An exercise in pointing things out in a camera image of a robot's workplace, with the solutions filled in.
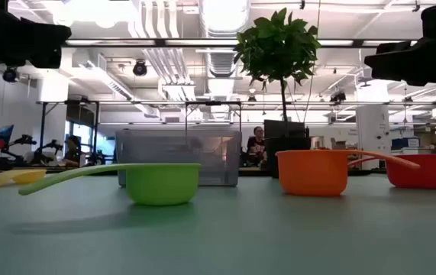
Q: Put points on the black metal rig frame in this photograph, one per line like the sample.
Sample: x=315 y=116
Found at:
x=42 y=126

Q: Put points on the orange measuring cup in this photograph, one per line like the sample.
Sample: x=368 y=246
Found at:
x=311 y=173

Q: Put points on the green measuring cup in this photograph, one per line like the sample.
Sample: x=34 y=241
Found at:
x=160 y=183

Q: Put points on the grey translucent plastic basket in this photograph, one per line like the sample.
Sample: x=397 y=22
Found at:
x=217 y=156

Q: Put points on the round black ceiling camera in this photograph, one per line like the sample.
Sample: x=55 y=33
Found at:
x=140 y=68
x=9 y=75

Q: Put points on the black monitor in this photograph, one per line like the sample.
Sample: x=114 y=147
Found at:
x=275 y=129

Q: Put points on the overhead light bar frame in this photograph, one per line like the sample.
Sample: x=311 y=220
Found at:
x=160 y=43

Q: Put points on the potted plant in black pot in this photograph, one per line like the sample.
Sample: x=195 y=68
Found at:
x=278 y=46

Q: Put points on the red measuring cup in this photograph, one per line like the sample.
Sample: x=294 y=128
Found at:
x=420 y=172

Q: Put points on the white pillar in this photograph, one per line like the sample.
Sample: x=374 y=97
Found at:
x=372 y=122

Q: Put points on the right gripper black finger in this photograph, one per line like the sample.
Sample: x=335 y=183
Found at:
x=387 y=59

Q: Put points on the yellow measuring cup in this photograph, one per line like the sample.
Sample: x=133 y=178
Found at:
x=26 y=176

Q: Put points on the blue storage bins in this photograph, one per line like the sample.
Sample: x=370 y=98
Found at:
x=404 y=147

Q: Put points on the silver ventilation duct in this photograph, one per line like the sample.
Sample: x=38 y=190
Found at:
x=223 y=15

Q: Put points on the black background robot arms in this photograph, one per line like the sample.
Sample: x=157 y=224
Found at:
x=26 y=140

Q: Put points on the person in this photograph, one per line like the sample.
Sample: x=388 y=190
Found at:
x=73 y=151
x=256 y=145

